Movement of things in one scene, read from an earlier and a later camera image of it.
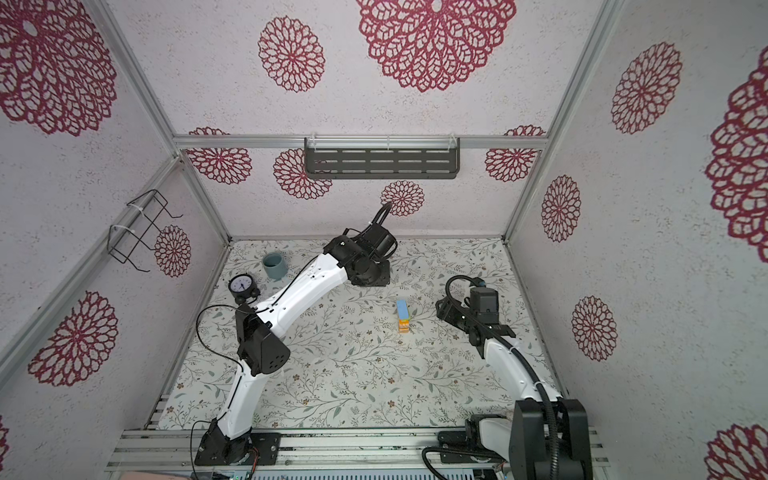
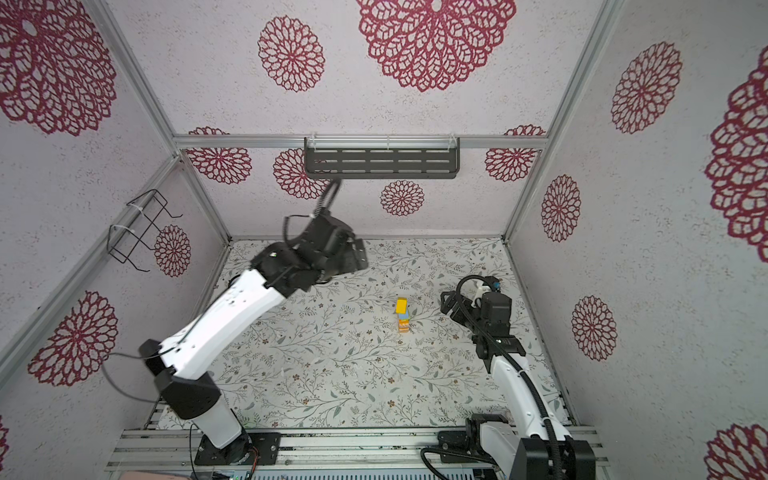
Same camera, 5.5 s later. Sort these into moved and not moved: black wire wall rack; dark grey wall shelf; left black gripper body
Moved: left black gripper body
Not moved: black wire wall rack; dark grey wall shelf
